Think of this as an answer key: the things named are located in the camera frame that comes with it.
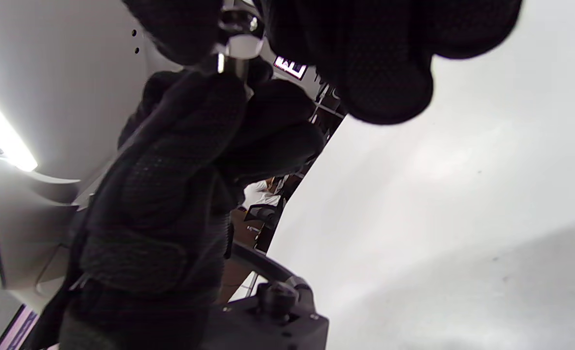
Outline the black mesh office chair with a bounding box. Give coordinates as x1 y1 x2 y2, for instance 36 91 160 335
243 204 280 251

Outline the grey left hand controller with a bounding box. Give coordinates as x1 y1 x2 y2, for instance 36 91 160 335
0 158 98 314

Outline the pink lit monitor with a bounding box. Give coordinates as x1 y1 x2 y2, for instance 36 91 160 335
273 54 309 81

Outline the person's right hand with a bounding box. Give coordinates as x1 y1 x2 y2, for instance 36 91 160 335
122 0 523 126

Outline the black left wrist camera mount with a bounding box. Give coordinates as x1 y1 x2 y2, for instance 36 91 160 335
200 241 330 350

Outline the person's left hand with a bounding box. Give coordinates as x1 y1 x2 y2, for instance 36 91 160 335
59 56 327 350

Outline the ceiling light strip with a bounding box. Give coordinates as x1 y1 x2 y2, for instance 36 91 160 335
0 78 38 172

